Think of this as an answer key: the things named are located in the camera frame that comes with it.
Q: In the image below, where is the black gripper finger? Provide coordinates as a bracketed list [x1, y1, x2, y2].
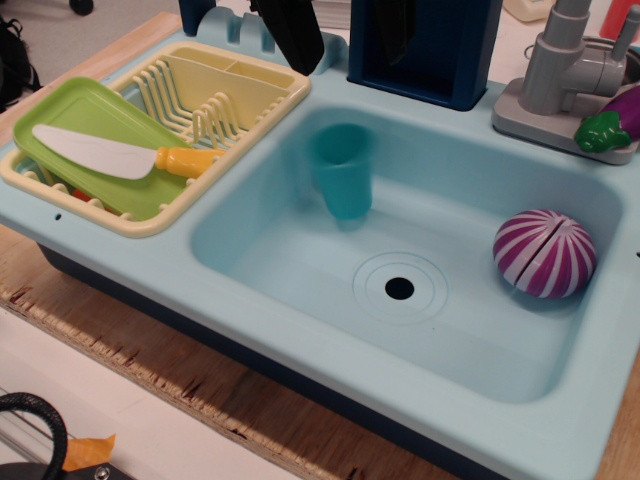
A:
[251, 0, 324, 76]
[373, 0, 416, 65]

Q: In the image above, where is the teal plastic cup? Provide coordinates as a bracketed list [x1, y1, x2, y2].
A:
[308, 123, 374, 220]

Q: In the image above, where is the cream dish drying rack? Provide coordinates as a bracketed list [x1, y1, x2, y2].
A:
[1, 41, 311, 238]

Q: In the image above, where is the red cup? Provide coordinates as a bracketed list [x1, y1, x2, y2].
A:
[599, 0, 639, 46]

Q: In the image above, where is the light blue toy sink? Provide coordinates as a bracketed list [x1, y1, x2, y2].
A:
[1, 9, 639, 479]

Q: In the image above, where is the dark blue box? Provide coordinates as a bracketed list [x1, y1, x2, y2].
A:
[348, 0, 502, 111]

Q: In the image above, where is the cream background object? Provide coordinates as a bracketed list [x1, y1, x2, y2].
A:
[503, 0, 556, 23]

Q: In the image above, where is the grey toy faucet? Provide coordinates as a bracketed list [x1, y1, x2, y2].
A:
[492, 1, 639, 165]

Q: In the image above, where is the green plastic tray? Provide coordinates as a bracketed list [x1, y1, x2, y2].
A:
[13, 77, 188, 221]

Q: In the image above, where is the purple toy eggplant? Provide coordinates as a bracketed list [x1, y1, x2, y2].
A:
[574, 85, 639, 153]

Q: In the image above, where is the orange item under tray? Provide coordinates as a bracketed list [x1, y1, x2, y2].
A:
[71, 188, 118, 215]

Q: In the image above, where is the purple striped toy onion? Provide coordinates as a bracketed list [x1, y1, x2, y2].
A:
[492, 209, 597, 299]

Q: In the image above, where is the black bag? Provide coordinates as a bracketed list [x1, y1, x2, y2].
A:
[1, 19, 42, 113]

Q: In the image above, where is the orange tape piece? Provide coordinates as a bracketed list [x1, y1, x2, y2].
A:
[62, 434, 116, 472]

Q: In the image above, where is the toy knife yellow handle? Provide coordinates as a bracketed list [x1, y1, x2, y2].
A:
[32, 124, 225, 180]

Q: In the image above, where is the black braided cable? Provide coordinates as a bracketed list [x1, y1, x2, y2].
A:
[0, 392, 69, 474]

